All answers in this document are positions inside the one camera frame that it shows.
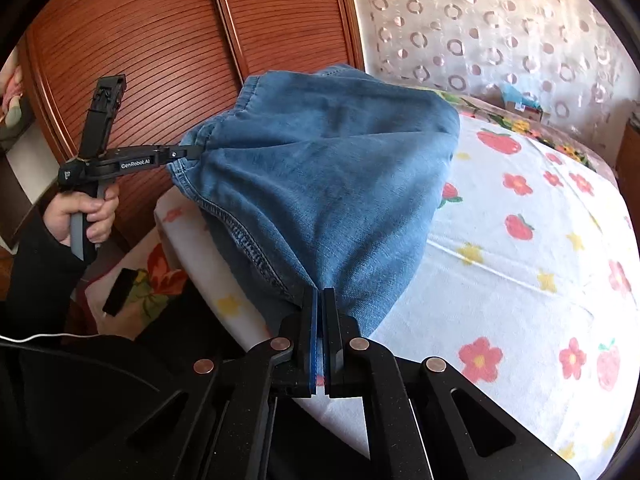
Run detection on white cable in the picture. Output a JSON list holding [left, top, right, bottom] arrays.
[[0, 332, 69, 345]]

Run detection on floral blanket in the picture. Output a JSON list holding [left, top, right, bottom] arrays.
[[75, 87, 621, 326]]

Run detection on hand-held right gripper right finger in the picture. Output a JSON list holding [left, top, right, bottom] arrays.
[[321, 286, 582, 480]]

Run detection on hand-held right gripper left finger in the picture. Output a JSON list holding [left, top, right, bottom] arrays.
[[115, 287, 319, 480]]

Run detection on person's left hand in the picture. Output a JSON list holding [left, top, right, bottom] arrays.
[[42, 182, 121, 248]]

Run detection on sheer curtain with circle print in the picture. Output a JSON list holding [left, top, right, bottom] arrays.
[[345, 0, 637, 127]]

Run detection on person's left forearm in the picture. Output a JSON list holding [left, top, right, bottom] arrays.
[[0, 210, 90, 343]]

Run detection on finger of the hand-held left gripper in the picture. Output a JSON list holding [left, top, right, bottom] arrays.
[[167, 144, 207, 162]]

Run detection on small black box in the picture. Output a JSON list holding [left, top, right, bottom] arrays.
[[102, 268, 137, 317]]

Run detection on white flower print bed sheet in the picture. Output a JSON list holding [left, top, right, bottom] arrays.
[[152, 110, 640, 467]]

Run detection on wooden low cabinet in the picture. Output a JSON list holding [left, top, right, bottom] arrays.
[[615, 115, 640, 192]]

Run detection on wooden headboard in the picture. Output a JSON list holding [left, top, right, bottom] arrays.
[[15, 0, 366, 253]]

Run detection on blue denim pants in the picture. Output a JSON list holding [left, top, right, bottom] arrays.
[[165, 64, 461, 340]]

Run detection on cardboard box with blue bag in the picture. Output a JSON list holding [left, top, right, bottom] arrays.
[[500, 82, 546, 122]]

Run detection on person's dark clothed body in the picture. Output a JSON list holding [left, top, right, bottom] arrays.
[[0, 280, 373, 480]]

